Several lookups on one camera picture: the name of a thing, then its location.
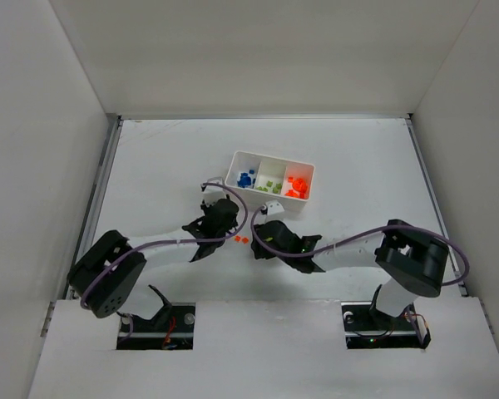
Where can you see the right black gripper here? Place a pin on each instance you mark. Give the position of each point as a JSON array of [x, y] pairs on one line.
[[270, 239]]

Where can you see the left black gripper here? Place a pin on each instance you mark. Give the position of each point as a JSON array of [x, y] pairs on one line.
[[210, 226]]

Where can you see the large blue arch lego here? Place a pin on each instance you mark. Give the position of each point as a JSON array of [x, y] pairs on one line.
[[247, 179]]

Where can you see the large orange round lego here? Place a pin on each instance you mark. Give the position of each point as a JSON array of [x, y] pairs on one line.
[[299, 185]]

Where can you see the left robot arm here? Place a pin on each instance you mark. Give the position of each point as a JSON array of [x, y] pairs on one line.
[[107, 273]]

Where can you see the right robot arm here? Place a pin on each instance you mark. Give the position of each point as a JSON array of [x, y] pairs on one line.
[[414, 260]]

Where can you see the white three-compartment container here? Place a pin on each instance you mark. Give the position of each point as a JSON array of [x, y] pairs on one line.
[[267, 168]]

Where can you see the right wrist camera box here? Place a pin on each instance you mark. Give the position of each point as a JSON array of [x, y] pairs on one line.
[[273, 208]]

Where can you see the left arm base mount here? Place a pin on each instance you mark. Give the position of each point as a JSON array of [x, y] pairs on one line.
[[171, 328]]

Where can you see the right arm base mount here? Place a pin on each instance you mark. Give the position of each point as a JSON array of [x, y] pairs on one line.
[[367, 328]]

